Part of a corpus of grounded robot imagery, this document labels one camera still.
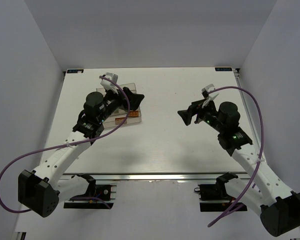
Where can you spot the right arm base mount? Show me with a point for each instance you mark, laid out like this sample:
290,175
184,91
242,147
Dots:
213,197

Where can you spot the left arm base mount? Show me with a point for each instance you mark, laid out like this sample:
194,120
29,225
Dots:
97,196

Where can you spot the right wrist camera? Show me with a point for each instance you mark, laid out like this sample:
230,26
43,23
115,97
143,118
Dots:
208,95

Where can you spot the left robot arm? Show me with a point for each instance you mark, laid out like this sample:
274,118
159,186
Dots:
42,188

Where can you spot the orange lego with green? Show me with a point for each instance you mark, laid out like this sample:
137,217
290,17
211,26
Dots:
120,120

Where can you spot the table corner label right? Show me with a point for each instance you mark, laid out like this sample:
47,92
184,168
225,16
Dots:
223,69

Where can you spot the orange lego plate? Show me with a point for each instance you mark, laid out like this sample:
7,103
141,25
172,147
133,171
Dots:
133,114

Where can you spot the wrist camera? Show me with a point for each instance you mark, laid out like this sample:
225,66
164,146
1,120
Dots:
109,81
208,95

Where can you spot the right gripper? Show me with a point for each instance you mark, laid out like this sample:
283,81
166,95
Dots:
197,111

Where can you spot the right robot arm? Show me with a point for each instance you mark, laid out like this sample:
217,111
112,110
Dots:
277,205

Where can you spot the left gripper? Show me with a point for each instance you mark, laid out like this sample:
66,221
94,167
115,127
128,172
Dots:
123,95

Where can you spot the table corner label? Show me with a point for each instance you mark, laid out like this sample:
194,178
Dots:
223,69
75,71

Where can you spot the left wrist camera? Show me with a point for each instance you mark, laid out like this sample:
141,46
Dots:
109,81

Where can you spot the table corner label left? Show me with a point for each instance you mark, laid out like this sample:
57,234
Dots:
75,71

